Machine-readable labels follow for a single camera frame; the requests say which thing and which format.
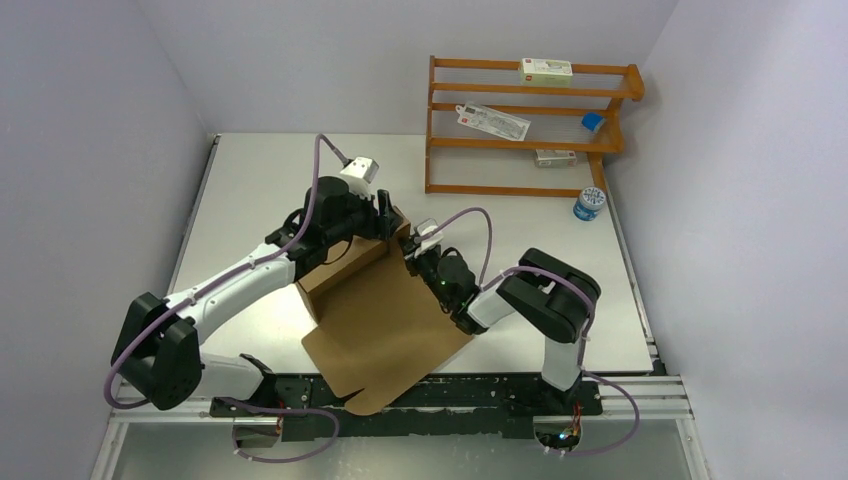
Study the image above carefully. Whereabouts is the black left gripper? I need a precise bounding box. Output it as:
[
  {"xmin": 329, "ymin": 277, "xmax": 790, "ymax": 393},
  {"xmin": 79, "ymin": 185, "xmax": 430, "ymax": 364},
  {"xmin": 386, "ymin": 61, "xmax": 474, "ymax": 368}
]
[{"xmin": 325, "ymin": 184, "xmax": 404, "ymax": 247}]

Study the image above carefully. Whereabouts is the brown cardboard box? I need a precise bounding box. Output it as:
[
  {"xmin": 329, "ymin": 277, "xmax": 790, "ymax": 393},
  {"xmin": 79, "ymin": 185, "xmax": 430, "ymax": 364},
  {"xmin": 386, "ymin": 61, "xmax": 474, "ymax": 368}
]
[{"xmin": 297, "ymin": 219, "xmax": 473, "ymax": 416}]

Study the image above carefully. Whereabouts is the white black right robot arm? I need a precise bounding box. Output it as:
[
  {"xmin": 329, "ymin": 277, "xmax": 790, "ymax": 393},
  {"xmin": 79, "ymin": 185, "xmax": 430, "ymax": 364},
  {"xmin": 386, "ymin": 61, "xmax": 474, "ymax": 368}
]
[{"xmin": 401, "ymin": 241, "xmax": 601, "ymax": 414}]

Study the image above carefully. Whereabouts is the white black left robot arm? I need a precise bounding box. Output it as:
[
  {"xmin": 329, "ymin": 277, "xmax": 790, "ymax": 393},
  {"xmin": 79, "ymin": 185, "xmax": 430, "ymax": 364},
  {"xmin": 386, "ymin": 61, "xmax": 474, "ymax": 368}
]
[{"xmin": 104, "ymin": 176, "xmax": 402, "ymax": 416}]

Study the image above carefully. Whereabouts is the small grey-white box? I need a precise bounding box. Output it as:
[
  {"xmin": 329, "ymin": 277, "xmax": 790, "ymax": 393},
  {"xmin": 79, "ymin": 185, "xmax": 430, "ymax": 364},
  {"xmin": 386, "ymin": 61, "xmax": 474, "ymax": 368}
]
[{"xmin": 535, "ymin": 149, "xmax": 578, "ymax": 168}]

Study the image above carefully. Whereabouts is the green white box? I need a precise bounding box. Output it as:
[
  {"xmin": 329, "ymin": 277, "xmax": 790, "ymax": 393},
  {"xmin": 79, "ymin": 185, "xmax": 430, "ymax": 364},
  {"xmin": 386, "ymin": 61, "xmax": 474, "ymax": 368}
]
[{"xmin": 519, "ymin": 58, "xmax": 574, "ymax": 88}]

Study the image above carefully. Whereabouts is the flat white packet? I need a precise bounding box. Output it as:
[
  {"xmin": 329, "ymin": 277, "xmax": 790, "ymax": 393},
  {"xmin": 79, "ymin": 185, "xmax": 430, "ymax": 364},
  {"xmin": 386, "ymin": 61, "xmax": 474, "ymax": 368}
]
[{"xmin": 455, "ymin": 102, "xmax": 531, "ymax": 142}]

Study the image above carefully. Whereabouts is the blue white round jar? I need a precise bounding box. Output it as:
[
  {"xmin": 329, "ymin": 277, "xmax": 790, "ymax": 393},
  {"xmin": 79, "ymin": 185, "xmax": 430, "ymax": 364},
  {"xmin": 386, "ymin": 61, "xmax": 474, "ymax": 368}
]
[{"xmin": 572, "ymin": 186, "xmax": 607, "ymax": 221}]

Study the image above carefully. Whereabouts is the orange wooden shelf rack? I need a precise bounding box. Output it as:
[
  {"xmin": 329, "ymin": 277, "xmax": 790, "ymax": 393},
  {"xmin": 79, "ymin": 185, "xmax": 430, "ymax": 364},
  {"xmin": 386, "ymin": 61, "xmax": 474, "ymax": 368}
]
[{"xmin": 423, "ymin": 56, "xmax": 645, "ymax": 198}]

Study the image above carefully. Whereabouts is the small blue block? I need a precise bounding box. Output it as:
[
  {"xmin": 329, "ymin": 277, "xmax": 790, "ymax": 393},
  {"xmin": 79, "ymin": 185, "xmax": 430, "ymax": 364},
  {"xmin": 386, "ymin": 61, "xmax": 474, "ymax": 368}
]
[{"xmin": 581, "ymin": 112, "xmax": 606, "ymax": 133}]

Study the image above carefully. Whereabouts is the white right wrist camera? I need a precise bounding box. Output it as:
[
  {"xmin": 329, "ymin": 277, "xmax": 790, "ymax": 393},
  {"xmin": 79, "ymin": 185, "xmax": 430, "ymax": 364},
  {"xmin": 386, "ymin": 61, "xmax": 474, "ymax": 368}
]
[{"xmin": 401, "ymin": 218, "xmax": 444, "ymax": 261}]

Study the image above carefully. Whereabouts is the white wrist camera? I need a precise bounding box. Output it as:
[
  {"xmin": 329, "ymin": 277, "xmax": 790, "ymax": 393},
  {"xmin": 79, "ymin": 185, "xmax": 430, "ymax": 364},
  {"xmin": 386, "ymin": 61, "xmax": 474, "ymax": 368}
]
[
  {"xmin": 338, "ymin": 157, "xmax": 379, "ymax": 199},
  {"xmin": 401, "ymin": 218, "xmax": 444, "ymax": 261}
]

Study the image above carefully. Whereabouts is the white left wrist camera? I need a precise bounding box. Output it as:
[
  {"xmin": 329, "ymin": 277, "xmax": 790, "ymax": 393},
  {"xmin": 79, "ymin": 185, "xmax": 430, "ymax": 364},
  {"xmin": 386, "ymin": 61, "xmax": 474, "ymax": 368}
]
[{"xmin": 338, "ymin": 157, "xmax": 379, "ymax": 199}]

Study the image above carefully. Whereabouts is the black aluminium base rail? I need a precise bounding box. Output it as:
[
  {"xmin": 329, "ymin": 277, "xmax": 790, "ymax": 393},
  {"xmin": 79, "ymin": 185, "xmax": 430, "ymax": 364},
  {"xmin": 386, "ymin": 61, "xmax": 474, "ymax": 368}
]
[{"xmin": 109, "ymin": 370, "xmax": 694, "ymax": 442}]

